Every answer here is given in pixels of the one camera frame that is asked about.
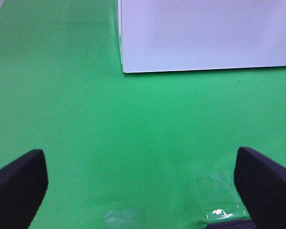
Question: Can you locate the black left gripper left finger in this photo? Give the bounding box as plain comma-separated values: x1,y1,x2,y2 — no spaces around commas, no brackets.
0,149,49,229

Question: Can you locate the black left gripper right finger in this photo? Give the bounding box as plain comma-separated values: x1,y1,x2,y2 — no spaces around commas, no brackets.
234,147,286,229

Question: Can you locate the white microwave oven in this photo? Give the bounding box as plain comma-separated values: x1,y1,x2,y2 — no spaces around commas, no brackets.
117,0,286,73

